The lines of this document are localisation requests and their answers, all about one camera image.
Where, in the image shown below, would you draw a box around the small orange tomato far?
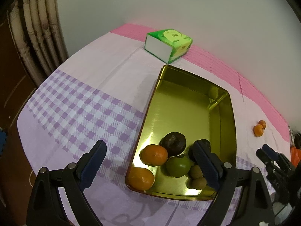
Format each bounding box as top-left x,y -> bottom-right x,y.
258,120 -> 267,129

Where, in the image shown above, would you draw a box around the white gloved hand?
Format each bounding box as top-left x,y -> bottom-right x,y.
271,192 -> 294,225

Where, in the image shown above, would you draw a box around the large dark passion fruit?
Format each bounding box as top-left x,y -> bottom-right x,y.
159,132 -> 186,157

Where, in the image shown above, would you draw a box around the orange mandarin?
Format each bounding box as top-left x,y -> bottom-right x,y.
140,144 -> 168,166
253,124 -> 264,137

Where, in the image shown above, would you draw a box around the green tissue pack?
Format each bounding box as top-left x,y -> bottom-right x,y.
144,29 -> 193,64

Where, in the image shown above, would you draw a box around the green tomato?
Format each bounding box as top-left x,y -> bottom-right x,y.
166,154 -> 193,178

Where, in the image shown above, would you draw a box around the yellow orange fruit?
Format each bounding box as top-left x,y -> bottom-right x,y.
127,167 -> 155,191

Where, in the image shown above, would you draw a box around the orange plastic bag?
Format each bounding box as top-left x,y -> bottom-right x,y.
290,146 -> 301,167

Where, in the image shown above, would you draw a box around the beige radiator pipes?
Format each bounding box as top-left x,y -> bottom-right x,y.
7,0 -> 68,86

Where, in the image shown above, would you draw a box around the brown longan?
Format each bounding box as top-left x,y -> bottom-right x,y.
189,165 -> 203,179
191,177 -> 207,190

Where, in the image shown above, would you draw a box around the red gold toffee tin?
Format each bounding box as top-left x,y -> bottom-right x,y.
129,65 -> 237,201

